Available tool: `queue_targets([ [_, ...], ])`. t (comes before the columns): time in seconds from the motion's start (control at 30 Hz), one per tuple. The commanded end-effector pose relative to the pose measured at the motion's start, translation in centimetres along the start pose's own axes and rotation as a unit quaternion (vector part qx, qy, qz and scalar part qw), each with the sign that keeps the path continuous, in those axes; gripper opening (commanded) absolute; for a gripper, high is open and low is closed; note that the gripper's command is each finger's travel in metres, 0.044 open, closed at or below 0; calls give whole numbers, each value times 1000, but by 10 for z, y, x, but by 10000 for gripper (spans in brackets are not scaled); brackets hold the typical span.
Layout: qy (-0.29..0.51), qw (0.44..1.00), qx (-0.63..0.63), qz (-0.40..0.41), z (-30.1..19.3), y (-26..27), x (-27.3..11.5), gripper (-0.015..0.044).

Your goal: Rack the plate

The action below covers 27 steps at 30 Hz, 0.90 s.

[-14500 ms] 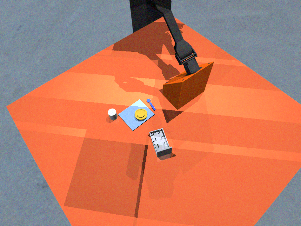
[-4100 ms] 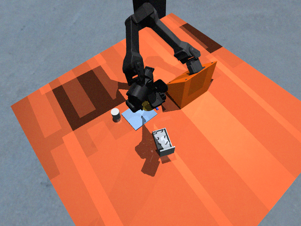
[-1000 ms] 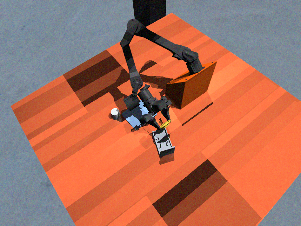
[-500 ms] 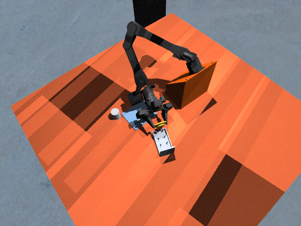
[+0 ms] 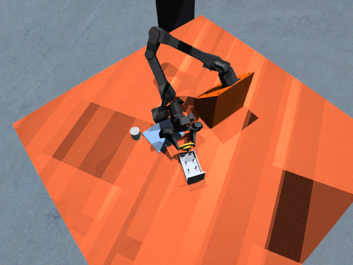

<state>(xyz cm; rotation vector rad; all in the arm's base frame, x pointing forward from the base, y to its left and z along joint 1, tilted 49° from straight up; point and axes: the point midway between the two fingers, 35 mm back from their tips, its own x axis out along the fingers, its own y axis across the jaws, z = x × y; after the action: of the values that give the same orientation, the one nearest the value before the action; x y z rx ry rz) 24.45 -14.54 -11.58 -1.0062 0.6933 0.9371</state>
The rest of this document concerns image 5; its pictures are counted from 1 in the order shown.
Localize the light blue square mat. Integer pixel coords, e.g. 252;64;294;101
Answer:
142;118;185;153

